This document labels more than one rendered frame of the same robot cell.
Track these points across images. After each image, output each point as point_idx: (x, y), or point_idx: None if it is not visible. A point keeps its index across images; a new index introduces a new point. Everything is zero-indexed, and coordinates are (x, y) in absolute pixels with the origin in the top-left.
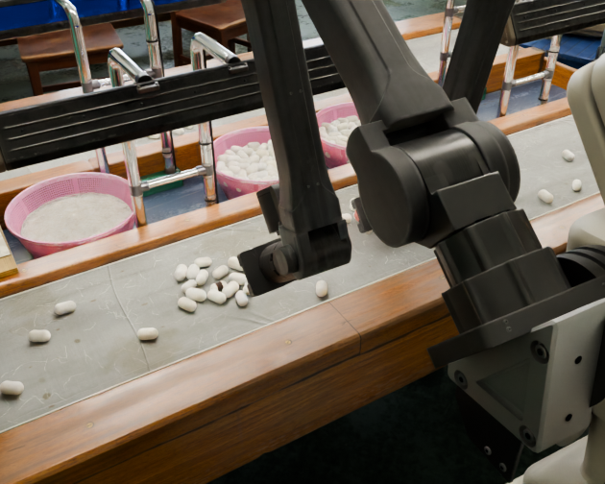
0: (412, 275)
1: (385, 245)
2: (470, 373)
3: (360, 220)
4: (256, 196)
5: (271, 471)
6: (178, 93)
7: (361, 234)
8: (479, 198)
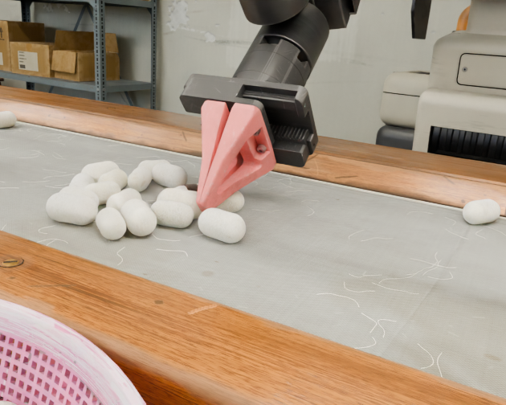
0: (340, 152)
1: (254, 195)
2: None
3: (314, 127)
4: (299, 381)
5: None
6: None
7: (244, 216)
8: None
